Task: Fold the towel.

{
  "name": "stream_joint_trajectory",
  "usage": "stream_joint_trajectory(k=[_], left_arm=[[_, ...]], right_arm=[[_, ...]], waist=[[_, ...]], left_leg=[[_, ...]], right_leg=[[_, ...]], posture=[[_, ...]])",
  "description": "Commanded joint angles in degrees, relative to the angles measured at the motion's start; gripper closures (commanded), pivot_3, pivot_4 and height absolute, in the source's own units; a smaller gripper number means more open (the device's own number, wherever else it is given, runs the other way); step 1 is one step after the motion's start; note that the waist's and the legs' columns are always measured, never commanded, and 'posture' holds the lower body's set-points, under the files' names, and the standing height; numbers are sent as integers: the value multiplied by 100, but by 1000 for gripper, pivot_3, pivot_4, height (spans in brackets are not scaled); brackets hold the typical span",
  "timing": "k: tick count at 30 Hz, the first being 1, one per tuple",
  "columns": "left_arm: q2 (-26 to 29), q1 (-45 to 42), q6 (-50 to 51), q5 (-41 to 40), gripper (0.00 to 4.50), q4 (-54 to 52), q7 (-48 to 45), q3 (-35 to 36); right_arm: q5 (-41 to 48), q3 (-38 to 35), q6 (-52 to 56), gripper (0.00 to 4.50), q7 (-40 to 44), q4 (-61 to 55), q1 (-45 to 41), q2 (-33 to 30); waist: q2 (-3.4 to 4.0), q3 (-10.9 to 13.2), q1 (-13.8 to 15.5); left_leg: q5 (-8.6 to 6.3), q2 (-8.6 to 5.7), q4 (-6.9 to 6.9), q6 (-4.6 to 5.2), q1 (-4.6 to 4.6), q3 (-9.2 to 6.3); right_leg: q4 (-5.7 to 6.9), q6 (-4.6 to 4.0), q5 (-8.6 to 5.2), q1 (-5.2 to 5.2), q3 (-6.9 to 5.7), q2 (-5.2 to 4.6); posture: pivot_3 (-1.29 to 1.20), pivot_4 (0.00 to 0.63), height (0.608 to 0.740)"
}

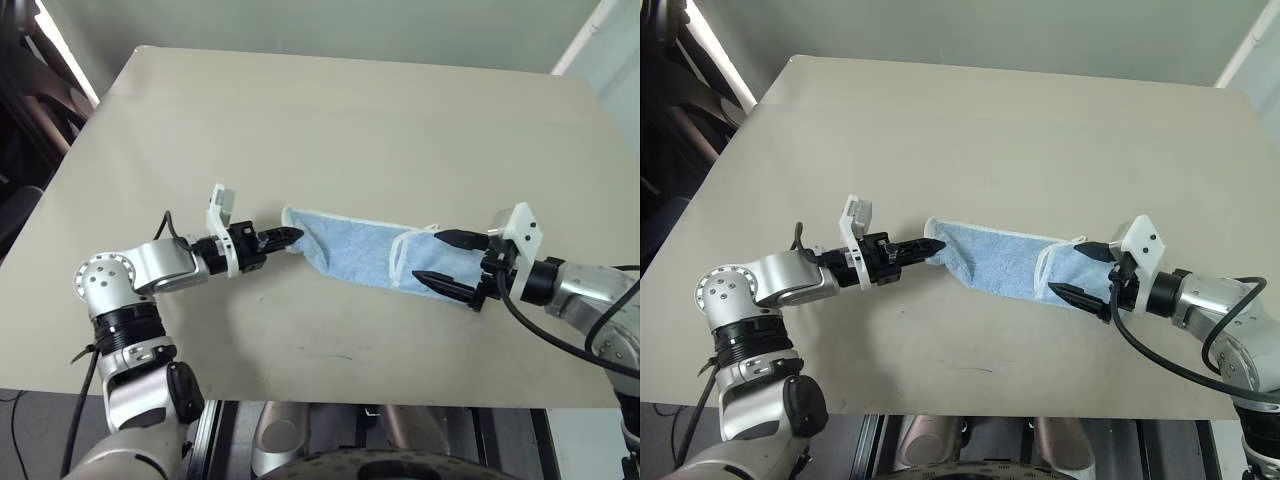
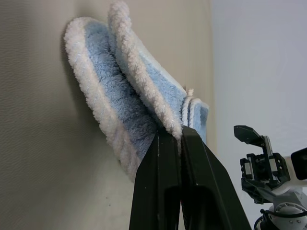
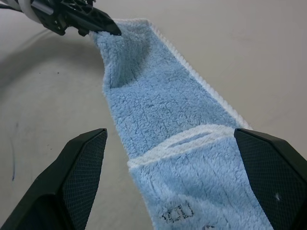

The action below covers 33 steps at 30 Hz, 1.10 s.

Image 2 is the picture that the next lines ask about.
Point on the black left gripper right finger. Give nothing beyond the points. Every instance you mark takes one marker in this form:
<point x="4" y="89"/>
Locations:
<point x="206" y="187"/>

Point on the blue towel with white trim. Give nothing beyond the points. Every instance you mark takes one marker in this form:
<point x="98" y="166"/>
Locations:
<point x="108" y="95"/>

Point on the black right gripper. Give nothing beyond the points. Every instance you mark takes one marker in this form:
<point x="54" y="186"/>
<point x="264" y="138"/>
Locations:
<point x="261" y="167"/>

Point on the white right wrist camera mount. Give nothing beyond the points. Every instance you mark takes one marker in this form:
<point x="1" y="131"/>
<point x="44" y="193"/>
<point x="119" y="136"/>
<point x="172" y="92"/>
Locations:
<point x="290" y="191"/>

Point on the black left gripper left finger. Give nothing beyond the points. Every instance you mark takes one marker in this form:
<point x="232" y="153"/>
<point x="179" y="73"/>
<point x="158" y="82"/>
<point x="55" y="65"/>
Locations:
<point x="156" y="182"/>

